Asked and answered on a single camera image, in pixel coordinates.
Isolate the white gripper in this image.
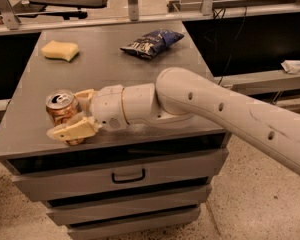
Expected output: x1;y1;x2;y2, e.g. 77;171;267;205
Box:
47;85;125;141

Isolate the orange soda can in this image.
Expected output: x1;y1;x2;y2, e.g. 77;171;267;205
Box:
46;89;84;146

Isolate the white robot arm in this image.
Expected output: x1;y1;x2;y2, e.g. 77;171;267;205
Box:
46;67;300;176

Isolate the yellow sponge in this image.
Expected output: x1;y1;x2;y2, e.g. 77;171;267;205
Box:
41;40;79;62

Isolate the blue chip bag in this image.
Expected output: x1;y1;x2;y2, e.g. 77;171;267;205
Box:
121;29;184;59

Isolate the grey drawer cabinet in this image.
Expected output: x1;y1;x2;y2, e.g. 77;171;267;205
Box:
0;23;230;240

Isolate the black office chair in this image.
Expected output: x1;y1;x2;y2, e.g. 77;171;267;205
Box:
13;0;108;20

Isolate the grey metal railing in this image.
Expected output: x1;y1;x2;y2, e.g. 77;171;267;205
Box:
0;0;300;36

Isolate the white crumpled cloth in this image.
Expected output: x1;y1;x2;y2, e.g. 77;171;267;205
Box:
282;60;300;75

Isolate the black drawer handle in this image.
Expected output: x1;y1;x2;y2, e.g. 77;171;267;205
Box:
111;168;146;184

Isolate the black hanging cable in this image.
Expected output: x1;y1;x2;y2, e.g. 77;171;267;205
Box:
212;6;248;87

